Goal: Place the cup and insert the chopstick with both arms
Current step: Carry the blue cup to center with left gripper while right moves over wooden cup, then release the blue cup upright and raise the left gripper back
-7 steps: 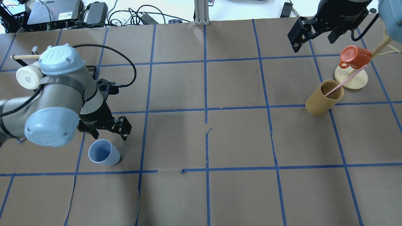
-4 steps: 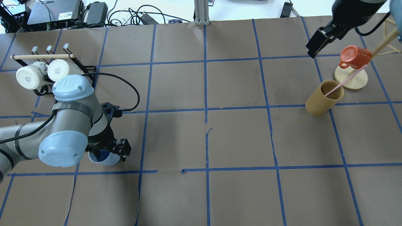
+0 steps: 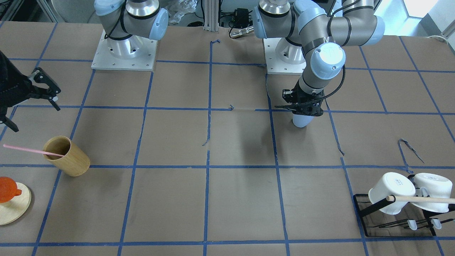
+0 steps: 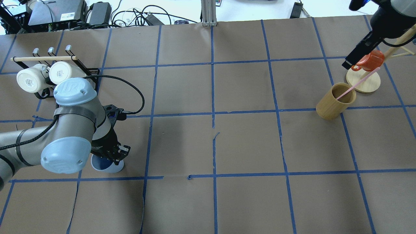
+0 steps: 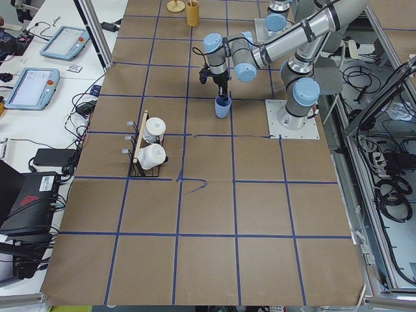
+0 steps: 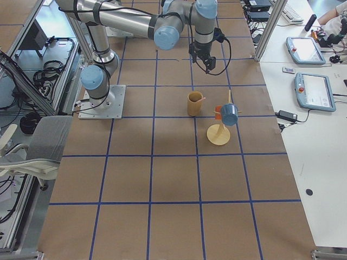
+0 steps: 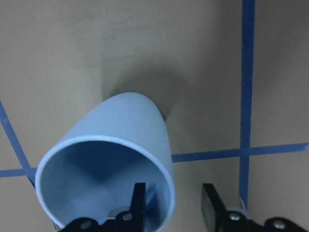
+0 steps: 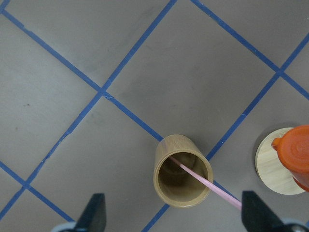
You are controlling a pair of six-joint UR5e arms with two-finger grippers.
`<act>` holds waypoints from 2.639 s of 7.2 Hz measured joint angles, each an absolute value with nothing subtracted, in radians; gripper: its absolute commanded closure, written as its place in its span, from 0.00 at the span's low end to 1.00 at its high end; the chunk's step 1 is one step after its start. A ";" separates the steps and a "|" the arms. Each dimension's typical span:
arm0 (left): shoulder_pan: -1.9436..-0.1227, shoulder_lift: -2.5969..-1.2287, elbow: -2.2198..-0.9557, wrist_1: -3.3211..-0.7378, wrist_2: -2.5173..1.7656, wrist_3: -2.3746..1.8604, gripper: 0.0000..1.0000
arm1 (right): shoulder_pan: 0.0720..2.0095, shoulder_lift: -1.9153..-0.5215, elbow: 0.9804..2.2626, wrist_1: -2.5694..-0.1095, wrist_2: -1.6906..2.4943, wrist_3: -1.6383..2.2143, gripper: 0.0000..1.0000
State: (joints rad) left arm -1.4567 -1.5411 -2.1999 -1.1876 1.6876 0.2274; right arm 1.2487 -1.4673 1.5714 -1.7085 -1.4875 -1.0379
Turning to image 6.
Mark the grey office chair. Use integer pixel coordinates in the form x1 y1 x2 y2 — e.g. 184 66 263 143
1 115 73 191

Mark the teach pendant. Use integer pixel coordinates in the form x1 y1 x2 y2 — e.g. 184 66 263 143
286 37 326 65
294 73 336 112

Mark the white keyboard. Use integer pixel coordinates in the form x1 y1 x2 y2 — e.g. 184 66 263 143
281 3 304 24

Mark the upper teach pendant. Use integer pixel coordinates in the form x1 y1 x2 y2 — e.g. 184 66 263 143
286 37 326 65

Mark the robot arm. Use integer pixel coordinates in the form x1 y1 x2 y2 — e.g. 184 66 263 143
57 1 217 112

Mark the orange mug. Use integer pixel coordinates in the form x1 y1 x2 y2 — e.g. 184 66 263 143
214 106 222 120

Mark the bamboo chopstick holder cup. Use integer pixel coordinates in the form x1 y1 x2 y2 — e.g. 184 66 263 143
187 91 203 116

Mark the wooden mug tree stand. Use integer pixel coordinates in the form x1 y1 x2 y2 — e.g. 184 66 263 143
207 90 232 146

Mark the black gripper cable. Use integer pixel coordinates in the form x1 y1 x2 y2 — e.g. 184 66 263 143
194 34 232 76

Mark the blue mug on stand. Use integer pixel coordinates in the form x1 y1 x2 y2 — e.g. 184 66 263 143
220 103 238 126

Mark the black power adapter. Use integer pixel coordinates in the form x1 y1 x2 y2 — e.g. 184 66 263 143
275 110 298 122

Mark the lower teach pendant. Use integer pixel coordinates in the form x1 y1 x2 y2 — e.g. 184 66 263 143
294 73 336 112

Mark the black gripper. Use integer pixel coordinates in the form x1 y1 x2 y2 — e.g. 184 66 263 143
189 43 216 71

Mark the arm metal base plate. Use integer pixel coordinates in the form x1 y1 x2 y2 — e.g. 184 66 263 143
78 84 126 120

